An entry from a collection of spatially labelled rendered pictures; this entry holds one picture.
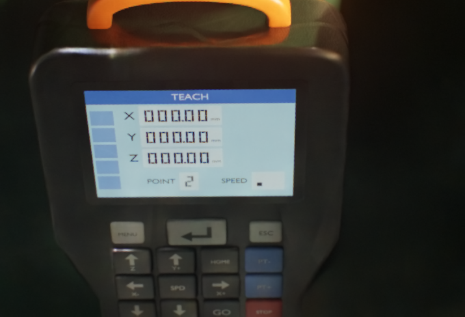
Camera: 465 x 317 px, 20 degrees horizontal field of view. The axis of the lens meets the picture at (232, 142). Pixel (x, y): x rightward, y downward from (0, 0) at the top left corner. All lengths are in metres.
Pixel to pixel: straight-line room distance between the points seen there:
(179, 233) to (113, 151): 0.04
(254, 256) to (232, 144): 0.05
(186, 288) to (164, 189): 0.05
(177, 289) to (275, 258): 0.03
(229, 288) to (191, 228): 0.03
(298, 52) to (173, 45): 0.03
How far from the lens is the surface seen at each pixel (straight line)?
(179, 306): 0.43
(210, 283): 0.42
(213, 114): 0.37
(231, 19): 0.36
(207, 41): 0.35
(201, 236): 0.40
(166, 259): 0.41
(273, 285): 0.42
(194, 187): 0.39
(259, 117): 0.37
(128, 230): 0.40
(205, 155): 0.38
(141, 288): 0.42
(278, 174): 0.38
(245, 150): 0.38
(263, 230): 0.40
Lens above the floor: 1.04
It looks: 44 degrees down
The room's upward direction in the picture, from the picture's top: 180 degrees clockwise
